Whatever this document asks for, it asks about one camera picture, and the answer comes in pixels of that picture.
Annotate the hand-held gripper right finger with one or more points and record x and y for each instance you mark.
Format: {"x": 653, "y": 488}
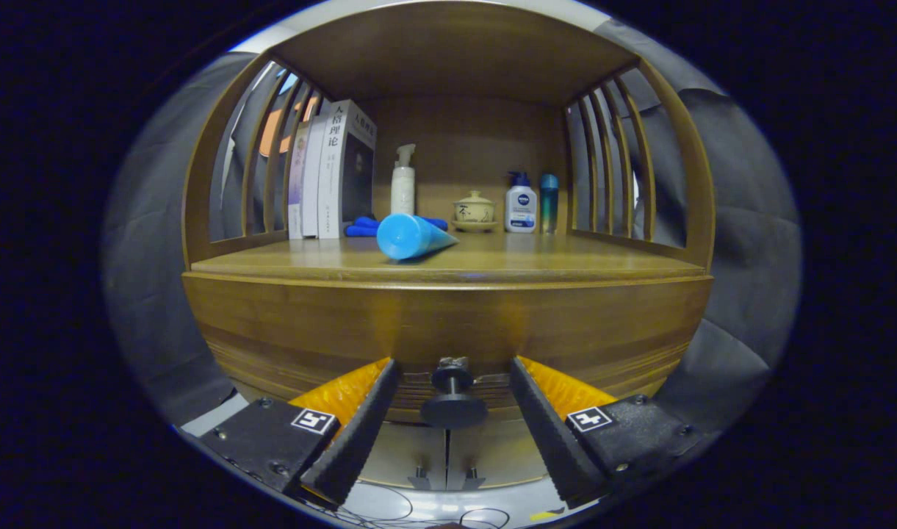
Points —
{"x": 551, "y": 441}

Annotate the wooden countertop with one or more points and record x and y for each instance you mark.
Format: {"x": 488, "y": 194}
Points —
{"x": 529, "y": 257}

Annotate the purple and white book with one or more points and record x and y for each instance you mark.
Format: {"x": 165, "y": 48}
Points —
{"x": 296, "y": 187}

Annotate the wooden cabinet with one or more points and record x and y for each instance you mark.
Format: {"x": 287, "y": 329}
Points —
{"x": 463, "y": 139}

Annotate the ceramic lidded tea cup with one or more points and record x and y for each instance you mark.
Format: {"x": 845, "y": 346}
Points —
{"x": 474, "y": 211}

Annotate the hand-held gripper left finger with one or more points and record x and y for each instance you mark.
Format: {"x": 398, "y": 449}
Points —
{"x": 356, "y": 441}

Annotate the wooden cabinet door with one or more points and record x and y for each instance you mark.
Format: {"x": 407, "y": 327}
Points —
{"x": 492, "y": 448}
{"x": 411, "y": 448}

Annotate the black drawer knob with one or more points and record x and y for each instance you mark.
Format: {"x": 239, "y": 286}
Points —
{"x": 453, "y": 408}

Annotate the teal bottle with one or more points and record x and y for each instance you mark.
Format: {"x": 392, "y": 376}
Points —
{"x": 549, "y": 206}

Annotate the white lotion bottle blue cap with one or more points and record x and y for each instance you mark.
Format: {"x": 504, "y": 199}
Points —
{"x": 521, "y": 209}

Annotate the blue cloth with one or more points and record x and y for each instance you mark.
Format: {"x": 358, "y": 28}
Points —
{"x": 360, "y": 228}

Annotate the white pump bottle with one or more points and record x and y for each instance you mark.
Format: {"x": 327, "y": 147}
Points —
{"x": 402, "y": 191}

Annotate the blue tube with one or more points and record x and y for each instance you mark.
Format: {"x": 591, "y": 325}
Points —
{"x": 408, "y": 236}

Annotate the white book with portrait cover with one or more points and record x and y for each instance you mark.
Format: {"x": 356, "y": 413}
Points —
{"x": 334, "y": 176}

